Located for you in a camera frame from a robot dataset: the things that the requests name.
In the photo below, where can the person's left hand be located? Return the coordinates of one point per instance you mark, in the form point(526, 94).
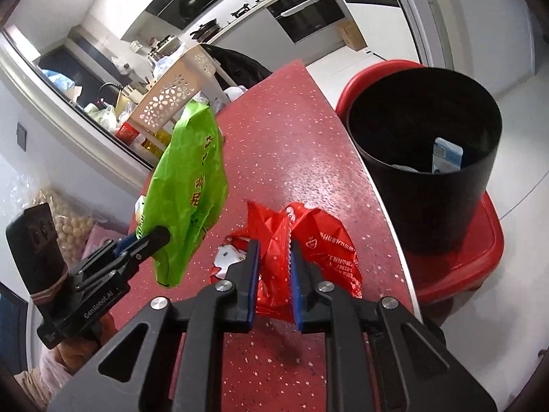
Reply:
point(79, 354)

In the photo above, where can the red packet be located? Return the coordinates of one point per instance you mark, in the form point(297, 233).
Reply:
point(128, 132)

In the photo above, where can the beige plastic chair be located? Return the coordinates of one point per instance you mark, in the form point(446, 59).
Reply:
point(158, 98)

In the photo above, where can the black trash bin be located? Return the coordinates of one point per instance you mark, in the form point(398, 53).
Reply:
point(429, 219)

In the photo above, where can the clear bag of round nuts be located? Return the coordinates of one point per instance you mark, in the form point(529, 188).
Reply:
point(73, 223)

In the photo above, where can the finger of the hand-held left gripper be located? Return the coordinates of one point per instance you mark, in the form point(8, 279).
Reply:
point(150, 240)
point(124, 244)

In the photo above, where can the person's left forearm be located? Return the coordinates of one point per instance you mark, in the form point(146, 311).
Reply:
point(53, 377)

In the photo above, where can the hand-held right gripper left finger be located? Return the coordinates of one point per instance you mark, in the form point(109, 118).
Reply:
point(254, 283)

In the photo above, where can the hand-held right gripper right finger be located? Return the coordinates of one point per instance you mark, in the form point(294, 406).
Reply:
point(296, 292)

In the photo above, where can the yellow oil bottle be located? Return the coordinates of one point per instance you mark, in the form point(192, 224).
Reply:
point(154, 143)

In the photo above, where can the white plastic bag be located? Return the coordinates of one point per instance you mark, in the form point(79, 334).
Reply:
point(235, 94)

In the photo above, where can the cardboard box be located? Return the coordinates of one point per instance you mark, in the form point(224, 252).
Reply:
point(351, 36)

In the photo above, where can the white refrigerator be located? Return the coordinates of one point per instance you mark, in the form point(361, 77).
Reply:
point(377, 21)

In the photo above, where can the pink cloth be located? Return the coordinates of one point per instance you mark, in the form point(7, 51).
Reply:
point(101, 240)

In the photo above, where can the grey wall switch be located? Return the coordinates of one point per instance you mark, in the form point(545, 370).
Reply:
point(22, 136)

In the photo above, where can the black built-in oven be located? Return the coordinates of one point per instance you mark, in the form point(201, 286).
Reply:
point(309, 13)

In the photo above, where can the white and blue carton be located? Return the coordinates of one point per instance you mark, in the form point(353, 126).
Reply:
point(448, 154)

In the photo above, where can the kitchen faucet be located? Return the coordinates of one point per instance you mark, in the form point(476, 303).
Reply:
point(107, 90)

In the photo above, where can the black jacket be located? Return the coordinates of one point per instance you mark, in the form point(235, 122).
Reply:
point(240, 68)

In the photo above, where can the green plastic bag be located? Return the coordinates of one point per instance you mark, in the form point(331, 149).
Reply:
point(188, 171)

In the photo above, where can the red plastic bag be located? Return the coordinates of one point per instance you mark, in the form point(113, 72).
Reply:
point(326, 244)

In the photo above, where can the red plastic stool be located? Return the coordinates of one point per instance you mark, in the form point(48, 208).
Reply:
point(463, 274)

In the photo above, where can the gas stove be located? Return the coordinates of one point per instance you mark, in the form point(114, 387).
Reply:
point(240, 10)

